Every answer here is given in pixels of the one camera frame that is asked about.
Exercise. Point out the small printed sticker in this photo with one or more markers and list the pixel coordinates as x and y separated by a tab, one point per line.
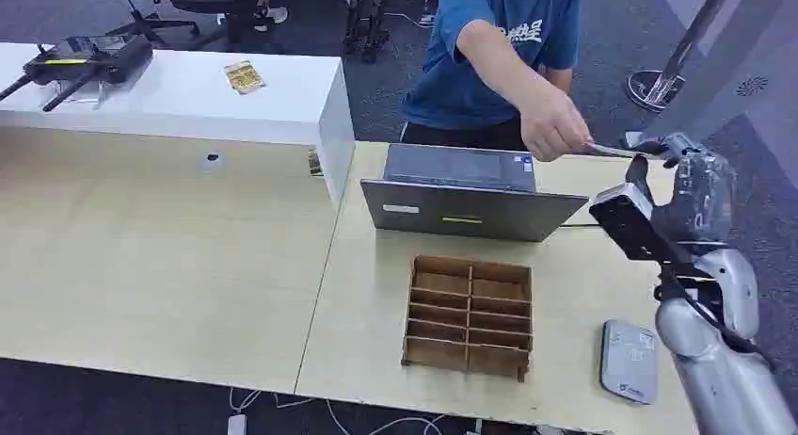
315	162

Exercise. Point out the white panel stand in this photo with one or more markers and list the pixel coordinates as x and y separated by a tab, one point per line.
742	51

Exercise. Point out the black remote controller with antennas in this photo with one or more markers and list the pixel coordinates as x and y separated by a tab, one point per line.
93	61

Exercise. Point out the white counter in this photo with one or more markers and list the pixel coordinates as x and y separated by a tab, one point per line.
187	101

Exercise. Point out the person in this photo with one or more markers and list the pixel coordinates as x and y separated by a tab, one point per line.
474	89

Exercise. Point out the person's leg with shoe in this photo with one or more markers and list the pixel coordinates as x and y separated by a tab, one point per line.
273	15

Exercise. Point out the black office chair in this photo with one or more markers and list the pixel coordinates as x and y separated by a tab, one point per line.
231	8
134	17

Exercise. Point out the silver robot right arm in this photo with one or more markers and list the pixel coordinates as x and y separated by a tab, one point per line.
723	370

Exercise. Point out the grey card reader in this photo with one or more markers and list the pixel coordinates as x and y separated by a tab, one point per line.
630	363

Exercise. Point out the chrome pole with round base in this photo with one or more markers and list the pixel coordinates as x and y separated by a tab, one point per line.
654	89

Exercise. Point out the white power adapter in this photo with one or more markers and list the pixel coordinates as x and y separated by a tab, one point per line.
237	425

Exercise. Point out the person's right hand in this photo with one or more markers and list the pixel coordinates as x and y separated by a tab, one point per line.
552	129

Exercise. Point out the grey laptop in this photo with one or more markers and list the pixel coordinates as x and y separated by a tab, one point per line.
467	211

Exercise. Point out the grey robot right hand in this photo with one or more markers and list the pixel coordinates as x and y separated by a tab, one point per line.
701	195

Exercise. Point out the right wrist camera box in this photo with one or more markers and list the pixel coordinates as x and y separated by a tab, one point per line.
630	223

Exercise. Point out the wooden divided card box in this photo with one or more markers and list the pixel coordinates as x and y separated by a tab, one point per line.
467	320

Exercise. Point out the black machine frame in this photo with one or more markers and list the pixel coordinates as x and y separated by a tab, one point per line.
368	20

